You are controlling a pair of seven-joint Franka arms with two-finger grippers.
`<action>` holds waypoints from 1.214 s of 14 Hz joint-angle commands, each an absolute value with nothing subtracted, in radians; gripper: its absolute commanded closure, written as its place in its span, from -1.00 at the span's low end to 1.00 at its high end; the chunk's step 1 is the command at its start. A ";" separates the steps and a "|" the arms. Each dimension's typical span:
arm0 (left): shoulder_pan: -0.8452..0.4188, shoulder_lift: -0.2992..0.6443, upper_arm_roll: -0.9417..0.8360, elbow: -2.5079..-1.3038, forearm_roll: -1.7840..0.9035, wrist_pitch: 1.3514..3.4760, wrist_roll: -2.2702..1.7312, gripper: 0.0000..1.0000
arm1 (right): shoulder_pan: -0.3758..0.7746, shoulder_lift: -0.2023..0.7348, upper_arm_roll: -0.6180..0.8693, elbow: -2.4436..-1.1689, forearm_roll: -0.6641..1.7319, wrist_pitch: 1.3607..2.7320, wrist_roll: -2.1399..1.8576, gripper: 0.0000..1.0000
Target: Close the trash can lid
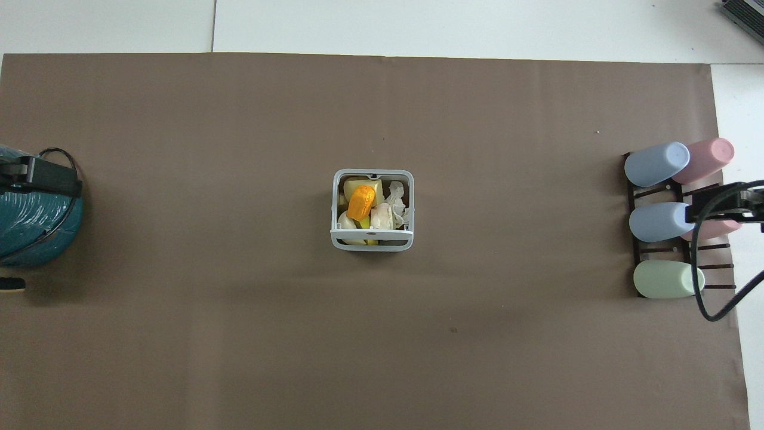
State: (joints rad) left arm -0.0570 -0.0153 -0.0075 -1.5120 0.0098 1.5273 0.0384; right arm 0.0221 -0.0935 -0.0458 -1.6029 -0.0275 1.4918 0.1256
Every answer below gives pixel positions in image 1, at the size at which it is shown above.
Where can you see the pale yellow fruit peel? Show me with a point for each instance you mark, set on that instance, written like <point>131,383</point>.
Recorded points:
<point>351,187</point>

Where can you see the blue plastic cup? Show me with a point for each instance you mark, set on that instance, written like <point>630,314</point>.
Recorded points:
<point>655,163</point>
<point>656,221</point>

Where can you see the green plastic cup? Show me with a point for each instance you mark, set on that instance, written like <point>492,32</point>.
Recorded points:
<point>665,279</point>

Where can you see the pinkish white crumpled paper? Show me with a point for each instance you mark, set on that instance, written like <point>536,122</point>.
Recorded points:
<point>381,216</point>

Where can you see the teal plastic bowl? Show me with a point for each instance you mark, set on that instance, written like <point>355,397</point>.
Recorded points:
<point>36,221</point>

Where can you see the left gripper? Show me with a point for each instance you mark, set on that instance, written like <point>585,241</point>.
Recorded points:
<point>7,182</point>

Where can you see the white crumpled tissue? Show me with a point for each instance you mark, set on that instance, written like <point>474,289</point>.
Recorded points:
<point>396,197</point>

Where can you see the orange crumpled wrapper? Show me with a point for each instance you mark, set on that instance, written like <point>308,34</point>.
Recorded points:
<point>360,202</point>

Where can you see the black cup rack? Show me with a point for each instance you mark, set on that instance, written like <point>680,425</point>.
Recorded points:
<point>656,192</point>

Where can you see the pink plastic cup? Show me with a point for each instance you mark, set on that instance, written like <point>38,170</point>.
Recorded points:
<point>716,230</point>
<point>709,156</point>

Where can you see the small grey trash can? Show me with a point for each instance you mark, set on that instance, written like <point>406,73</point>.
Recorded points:
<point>372,243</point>

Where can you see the bright yellow peel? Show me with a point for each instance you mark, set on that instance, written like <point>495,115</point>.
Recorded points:
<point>364,223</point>

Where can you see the dark grey device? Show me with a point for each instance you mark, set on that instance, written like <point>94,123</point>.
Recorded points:
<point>746,11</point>

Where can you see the small black beige object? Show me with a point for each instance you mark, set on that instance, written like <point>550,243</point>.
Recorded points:
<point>11,285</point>

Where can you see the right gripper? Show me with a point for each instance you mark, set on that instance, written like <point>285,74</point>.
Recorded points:
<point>753,209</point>

